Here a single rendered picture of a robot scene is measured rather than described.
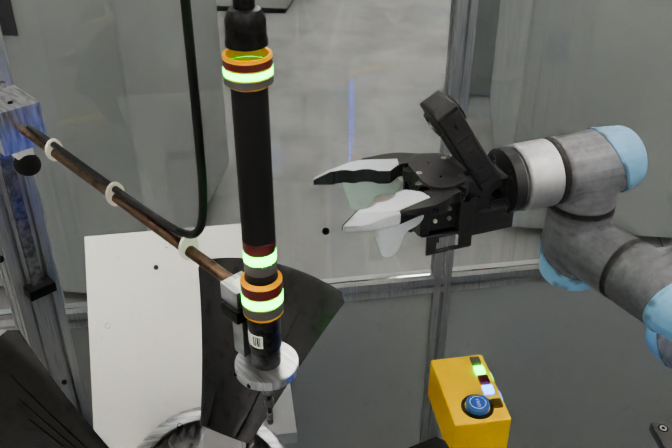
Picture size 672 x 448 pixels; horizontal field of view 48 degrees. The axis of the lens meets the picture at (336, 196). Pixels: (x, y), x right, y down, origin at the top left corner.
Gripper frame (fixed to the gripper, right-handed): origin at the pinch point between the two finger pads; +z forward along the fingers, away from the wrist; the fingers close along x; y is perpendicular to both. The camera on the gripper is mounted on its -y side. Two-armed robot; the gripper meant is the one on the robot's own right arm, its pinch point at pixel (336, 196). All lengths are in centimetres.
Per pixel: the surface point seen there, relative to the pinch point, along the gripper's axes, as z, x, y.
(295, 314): 1.9, 11.8, 24.3
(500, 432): -33, 14, 62
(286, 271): 1.6, 16.9, 21.2
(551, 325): -73, 56, 86
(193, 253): 13.8, 10.2, 10.6
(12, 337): 36.0, 16.9, 22.2
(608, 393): -93, 53, 112
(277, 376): 8.0, -3.2, 19.1
